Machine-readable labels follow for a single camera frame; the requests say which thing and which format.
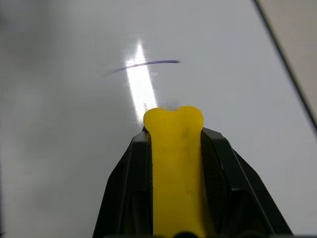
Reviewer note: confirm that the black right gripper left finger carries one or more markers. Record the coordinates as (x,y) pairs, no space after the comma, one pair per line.
(127,188)

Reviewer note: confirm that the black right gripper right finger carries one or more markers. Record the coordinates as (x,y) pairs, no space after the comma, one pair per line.
(235,188)

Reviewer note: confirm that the yellow whiteboard eraser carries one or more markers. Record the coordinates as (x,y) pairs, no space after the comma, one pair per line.
(177,168)

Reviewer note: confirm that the blue marker line drawing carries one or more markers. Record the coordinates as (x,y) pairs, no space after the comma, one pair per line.
(146,64)

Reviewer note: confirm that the white whiteboard with dark frame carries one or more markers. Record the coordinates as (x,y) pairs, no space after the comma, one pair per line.
(74,148)

